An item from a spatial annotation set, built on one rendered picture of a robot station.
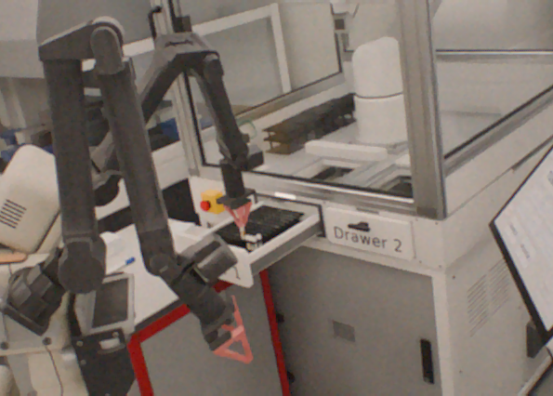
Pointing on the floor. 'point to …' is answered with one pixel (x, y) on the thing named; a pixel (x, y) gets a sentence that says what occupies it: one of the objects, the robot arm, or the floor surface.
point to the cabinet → (401, 323)
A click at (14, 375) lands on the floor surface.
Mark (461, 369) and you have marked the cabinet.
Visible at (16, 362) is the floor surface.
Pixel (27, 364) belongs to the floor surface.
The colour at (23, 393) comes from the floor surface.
